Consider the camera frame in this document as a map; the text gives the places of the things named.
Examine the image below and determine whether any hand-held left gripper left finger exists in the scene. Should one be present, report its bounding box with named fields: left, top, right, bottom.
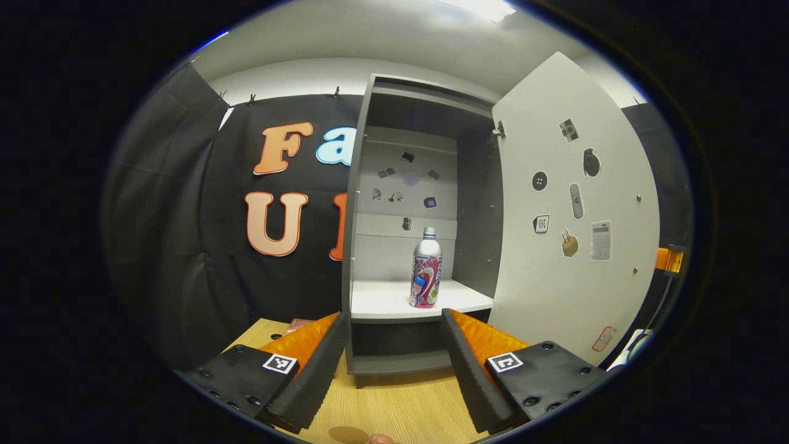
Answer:
left=185, top=311, right=351, bottom=435

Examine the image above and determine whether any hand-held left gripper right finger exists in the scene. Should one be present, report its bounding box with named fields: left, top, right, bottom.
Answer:
left=439, top=308, right=608, bottom=435

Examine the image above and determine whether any brown round coaster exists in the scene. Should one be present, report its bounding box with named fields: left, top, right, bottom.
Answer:
left=328, top=426, right=370, bottom=444

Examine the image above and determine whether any white cabinet door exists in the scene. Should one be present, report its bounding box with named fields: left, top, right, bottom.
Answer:
left=487, top=51, right=661, bottom=368

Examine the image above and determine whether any silver bottle with pink label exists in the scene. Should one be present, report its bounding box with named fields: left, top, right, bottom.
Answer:
left=409, top=227, right=443, bottom=309

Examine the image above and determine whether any white cabinet shelf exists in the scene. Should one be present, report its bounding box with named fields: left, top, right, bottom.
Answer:
left=350, top=279, right=495, bottom=324

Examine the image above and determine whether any grey cabinet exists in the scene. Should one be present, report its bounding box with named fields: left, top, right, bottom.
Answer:
left=341, top=74, right=506, bottom=388

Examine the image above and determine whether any black backdrop cloth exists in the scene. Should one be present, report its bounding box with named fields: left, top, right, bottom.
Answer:
left=105, top=62, right=694, bottom=371

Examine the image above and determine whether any ceiling light panel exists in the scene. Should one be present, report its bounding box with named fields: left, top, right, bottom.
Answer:
left=435, top=0, right=517, bottom=22

